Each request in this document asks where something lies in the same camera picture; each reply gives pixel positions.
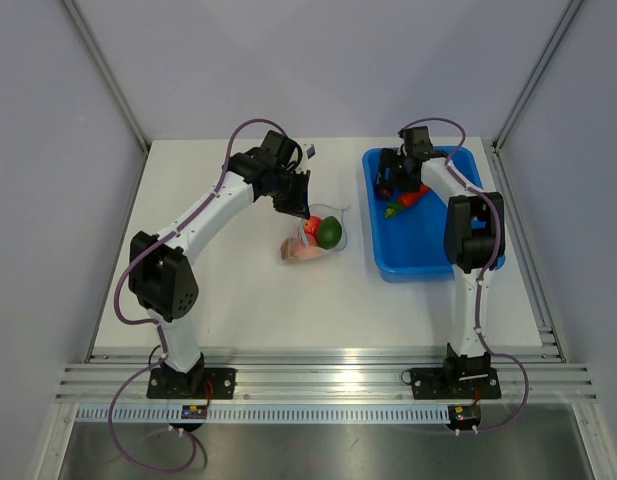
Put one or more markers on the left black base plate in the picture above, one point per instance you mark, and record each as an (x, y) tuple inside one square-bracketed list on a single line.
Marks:
[(201, 384)]

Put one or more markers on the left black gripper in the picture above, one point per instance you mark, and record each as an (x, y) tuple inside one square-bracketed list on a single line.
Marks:
[(298, 205)]

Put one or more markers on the right aluminium frame post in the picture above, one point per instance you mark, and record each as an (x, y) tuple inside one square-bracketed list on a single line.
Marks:
[(547, 55)]

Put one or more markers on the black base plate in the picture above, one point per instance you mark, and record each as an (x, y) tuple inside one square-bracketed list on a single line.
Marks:
[(201, 384), (431, 384)]

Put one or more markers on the pink peach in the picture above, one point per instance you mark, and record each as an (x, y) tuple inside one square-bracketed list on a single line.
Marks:
[(305, 252)]

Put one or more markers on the aluminium frame post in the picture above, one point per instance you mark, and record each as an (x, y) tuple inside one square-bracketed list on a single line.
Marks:
[(547, 55), (90, 44)]

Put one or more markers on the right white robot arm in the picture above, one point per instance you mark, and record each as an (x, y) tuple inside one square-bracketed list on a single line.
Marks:
[(473, 243)]

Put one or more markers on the right circuit board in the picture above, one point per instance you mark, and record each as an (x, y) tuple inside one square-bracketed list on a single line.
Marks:
[(465, 417)]

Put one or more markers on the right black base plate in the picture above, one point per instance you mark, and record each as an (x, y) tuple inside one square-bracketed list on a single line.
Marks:
[(431, 384)]

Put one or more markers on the left aluminium frame post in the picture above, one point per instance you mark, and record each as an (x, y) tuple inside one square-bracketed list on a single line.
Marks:
[(90, 44)]

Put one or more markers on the red apple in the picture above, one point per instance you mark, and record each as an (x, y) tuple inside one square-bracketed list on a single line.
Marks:
[(311, 225)]

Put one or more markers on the aluminium mounting rail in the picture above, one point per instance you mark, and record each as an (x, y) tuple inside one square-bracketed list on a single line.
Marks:
[(330, 376)]

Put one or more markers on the orange carrot with leaves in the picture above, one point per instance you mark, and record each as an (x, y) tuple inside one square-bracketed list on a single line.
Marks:
[(405, 201)]

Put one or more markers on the circuit board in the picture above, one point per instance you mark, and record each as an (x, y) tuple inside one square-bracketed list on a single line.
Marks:
[(194, 412), (465, 417)]

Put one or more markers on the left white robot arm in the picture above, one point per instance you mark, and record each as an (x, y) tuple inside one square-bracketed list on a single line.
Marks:
[(161, 265)]

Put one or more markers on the white slotted cable duct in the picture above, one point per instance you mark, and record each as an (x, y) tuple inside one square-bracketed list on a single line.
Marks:
[(270, 414)]

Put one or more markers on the brown orange fruit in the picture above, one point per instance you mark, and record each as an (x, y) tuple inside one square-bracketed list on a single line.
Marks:
[(290, 248)]

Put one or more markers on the dark purple plum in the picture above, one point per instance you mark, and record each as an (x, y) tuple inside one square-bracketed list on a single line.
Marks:
[(384, 192)]

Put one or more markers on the left circuit board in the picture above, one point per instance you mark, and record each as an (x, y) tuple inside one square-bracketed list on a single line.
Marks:
[(194, 412)]

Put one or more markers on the blue plastic bin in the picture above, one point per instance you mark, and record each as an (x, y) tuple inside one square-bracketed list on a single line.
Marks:
[(409, 246)]

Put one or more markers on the clear zip top bag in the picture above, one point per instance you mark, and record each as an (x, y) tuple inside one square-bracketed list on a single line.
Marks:
[(322, 210)]

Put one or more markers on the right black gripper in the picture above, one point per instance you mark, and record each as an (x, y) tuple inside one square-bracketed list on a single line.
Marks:
[(387, 160)]

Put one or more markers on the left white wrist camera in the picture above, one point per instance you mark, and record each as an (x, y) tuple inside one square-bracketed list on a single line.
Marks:
[(308, 150)]

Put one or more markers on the green lime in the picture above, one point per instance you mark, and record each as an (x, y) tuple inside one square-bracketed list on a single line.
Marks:
[(329, 233)]

